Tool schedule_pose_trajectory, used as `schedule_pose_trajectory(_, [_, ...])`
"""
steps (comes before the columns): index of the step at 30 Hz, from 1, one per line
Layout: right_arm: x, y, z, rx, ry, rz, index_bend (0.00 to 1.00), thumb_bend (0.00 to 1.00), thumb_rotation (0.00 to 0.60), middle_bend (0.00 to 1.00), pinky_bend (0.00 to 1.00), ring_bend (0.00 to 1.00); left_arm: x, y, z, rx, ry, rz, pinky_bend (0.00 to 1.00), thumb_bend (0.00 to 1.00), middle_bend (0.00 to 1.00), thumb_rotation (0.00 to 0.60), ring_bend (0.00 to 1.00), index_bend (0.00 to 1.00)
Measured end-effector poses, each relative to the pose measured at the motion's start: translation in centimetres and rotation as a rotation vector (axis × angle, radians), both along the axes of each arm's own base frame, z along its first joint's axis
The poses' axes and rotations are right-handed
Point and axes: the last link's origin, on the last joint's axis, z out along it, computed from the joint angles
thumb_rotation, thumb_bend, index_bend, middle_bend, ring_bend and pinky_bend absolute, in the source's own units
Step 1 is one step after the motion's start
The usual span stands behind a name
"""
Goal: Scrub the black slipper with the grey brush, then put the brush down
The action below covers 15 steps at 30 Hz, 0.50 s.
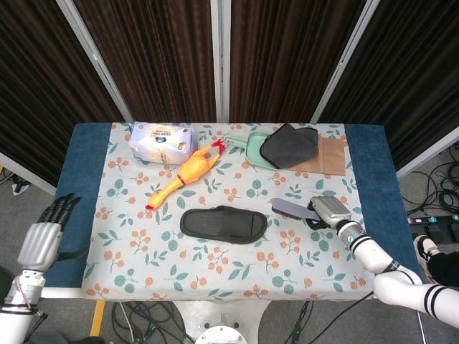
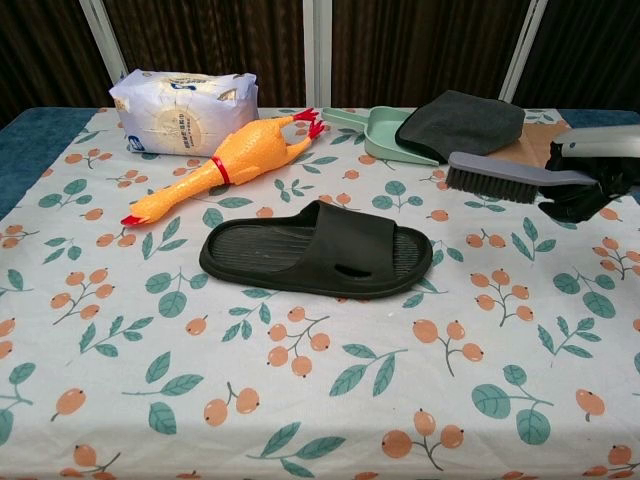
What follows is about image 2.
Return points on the brown screen panel white frame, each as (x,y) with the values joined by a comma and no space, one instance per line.
(415,45)
(590,50)
(210,35)
(45,50)

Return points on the mint green dustpan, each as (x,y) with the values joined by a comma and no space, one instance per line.
(382,132)

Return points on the floral printed tablecloth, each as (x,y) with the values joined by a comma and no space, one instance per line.
(320,375)

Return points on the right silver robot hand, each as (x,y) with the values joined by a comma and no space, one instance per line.
(600,142)

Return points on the blue table cover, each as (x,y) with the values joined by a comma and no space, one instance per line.
(30,145)

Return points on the dark grey folded cloth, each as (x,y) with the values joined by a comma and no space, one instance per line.
(460,125)

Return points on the grey brush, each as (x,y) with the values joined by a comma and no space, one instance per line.
(495,175)

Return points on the black rubber slipper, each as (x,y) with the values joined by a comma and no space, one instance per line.
(310,260)

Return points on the pale purple paper package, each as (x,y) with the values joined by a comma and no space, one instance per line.
(175,115)

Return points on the brown paper bag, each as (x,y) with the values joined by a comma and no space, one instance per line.
(530,145)

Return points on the yellow rubber chicken toy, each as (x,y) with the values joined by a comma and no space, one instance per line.
(245,152)

